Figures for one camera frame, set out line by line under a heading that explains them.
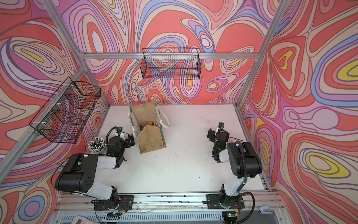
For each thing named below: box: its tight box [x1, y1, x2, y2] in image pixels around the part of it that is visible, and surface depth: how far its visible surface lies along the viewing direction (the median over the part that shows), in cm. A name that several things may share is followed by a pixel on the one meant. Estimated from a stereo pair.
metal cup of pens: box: [87, 136, 108, 154], surface depth 79 cm
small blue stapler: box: [257, 205, 273, 215], surface depth 72 cm
